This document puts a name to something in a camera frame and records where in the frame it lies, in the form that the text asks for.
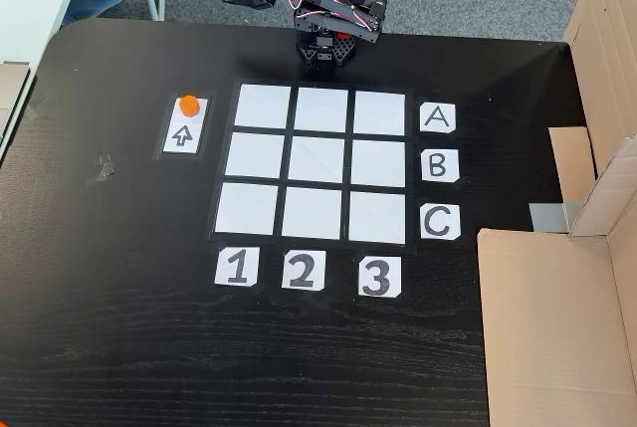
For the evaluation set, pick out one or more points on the brown cardboard panel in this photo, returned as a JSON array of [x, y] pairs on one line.
[[547, 327], [607, 49]]

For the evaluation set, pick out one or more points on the paper sheet letter B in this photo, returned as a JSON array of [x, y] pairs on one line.
[[440, 165]]

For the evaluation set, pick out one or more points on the paper sheet number 3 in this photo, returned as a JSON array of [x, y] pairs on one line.
[[379, 277]]

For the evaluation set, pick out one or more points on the paper sheet letter C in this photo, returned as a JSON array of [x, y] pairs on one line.
[[440, 221]]

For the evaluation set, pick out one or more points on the paper sheet number 2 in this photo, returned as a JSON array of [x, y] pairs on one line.
[[303, 270]]

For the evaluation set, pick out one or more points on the white nine-square grid sheet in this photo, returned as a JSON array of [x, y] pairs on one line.
[[318, 158]]

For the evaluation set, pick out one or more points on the paper sheet number 1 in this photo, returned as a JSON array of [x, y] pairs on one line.
[[237, 267]]

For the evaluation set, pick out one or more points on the round orange token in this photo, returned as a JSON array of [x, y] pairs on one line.
[[188, 105]]

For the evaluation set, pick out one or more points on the paper sheet letter A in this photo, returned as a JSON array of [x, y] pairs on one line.
[[438, 117]]

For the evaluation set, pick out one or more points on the dark tape piece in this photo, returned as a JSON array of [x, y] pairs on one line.
[[37, 108]]

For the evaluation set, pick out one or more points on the clear crumpled tape piece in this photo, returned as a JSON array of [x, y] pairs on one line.
[[103, 168]]

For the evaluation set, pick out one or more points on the white arrow paper sheet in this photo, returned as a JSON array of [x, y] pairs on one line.
[[183, 136]]

